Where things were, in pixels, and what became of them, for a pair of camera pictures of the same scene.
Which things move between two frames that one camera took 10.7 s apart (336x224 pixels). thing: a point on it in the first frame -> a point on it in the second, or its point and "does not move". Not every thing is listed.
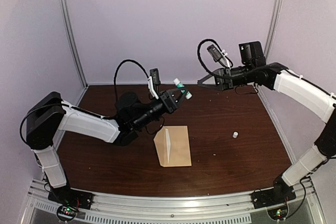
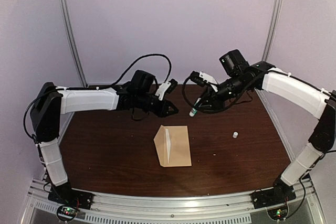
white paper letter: x=168 y=143 does not move
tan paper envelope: x=179 y=151 does not move
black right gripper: x=224 y=82 -> x=212 y=99
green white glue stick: x=179 y=85 -> x=195 y=109
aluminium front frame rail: x=238 y=208 does not move
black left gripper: x=167 y=98 -> x=163 y=112
